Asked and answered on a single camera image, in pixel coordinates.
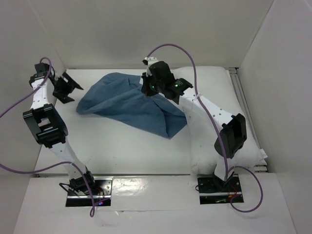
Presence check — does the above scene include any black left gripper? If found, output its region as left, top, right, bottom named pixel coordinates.
left=52, top=72, right=82, bottom=104

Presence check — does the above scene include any blue pillowcase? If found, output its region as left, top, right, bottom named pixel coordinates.
left=76, top=73, right=187, bottom=139

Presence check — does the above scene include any white pillow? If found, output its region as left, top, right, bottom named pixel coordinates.
left=173, top=66, right=266, bottom=175

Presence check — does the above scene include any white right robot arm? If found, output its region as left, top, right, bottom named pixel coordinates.
left=141, top=57, right=247, bottom=191

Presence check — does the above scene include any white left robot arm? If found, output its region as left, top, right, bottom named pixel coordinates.
left=23, top=62, right=96, bottom=195

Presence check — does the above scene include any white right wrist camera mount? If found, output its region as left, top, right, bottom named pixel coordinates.
left=139, top=57, right=159, bottom=84

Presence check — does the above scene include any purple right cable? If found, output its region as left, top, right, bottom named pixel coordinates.
left=147, top=43, right=263, bottom=214

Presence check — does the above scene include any purple cable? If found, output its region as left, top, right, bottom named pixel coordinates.
left=0, top=57, right=97, bottom=218
left=147, top=43, right=263, bottom=214

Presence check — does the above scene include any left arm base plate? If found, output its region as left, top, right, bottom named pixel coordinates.
left=62, top=176, right=113, bottom=207

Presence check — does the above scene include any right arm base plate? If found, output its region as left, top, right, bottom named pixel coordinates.
left=195, top=175, right=244, bottom=205

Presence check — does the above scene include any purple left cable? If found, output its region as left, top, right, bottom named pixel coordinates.
left=0, top=57, right=97, bottom=218

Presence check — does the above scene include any aluminium frame rail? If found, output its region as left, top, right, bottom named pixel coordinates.
left=228, top=67, right=269, bottom=174

